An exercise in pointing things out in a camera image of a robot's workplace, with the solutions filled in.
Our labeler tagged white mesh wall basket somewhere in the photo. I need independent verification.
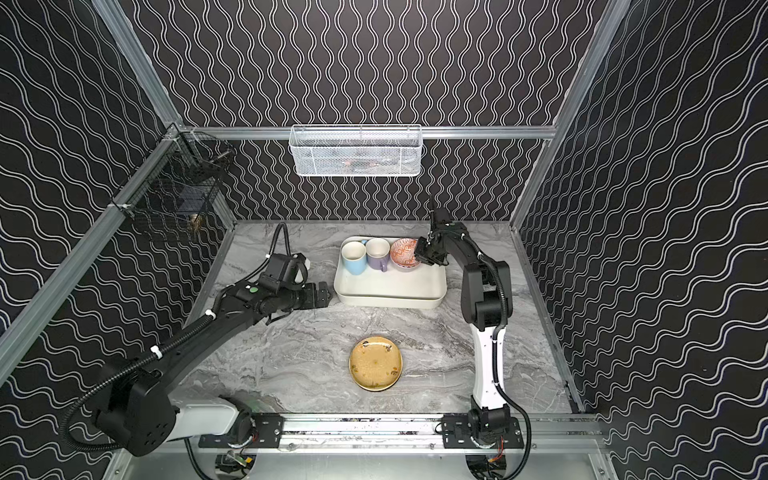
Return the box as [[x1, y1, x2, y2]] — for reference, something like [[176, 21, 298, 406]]
[[288, 124, 424, 177]]

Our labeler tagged aluminium frame corner post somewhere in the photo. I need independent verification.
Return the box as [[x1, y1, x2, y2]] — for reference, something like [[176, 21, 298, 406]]
[[93, 0, 183, 126]]

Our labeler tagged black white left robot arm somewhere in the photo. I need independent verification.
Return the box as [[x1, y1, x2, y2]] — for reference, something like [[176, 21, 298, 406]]
[[87, 253, 332, 456]]

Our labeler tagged red patterned bowl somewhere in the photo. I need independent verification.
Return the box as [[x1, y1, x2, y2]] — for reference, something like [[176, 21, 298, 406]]
[[389, 238, 420, 271]]

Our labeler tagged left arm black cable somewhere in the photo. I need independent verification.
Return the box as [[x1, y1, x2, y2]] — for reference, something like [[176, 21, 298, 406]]
[[56, 347, 181, 454]]

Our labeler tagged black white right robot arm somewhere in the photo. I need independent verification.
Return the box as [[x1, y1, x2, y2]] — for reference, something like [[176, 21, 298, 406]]
[[415, 208, 513, 411]]

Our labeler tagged purple ceramic mug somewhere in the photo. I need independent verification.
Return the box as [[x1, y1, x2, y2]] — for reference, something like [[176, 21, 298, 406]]
[[365, 238, 391, 272]]

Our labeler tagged yellow round plate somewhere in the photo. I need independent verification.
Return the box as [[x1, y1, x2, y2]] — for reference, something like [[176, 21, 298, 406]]
[[348, 336, 404, 392]]

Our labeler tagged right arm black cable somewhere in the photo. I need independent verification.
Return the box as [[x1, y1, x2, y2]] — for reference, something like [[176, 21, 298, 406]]
[[491, 335, 534, 480]]

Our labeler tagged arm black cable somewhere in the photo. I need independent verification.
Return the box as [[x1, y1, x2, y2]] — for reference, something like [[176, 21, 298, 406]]
[[56, 347, 181, 454], [491, 335, 534, 480]]

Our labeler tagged black wire wall basket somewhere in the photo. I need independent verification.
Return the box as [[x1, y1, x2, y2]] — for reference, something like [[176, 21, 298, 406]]
[[120, 132, 236, 244]]

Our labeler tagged light blue ceramic mug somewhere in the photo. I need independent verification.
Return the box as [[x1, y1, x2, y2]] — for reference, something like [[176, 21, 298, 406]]
[[341, 241, 367, 276]]

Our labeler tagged white plastic bin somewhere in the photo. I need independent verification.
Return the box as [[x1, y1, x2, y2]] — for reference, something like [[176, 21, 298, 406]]
[[334, 236, 447, 309]]

